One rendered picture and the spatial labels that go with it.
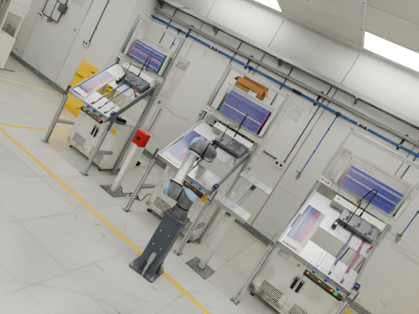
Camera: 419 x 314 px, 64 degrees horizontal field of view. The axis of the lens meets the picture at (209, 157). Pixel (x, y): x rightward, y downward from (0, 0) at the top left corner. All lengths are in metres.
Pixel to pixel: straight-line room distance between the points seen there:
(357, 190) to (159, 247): 1.87
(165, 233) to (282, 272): 1.28
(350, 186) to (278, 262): 0.99
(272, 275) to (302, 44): 3.27
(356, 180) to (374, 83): 1.97
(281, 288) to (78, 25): 6.00
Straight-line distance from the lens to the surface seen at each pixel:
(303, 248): 3.12
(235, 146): 3.55
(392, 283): 5.14
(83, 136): 4.54
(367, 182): 3.40
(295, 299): 3.52
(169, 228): 2.73
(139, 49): 4.41
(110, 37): 6.13
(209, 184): 3.26
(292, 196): 4.99
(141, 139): 3.74
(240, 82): 4.05
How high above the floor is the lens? 1.57
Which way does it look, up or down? 10 degrees down
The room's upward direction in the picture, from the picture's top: 30 degrees clockwise
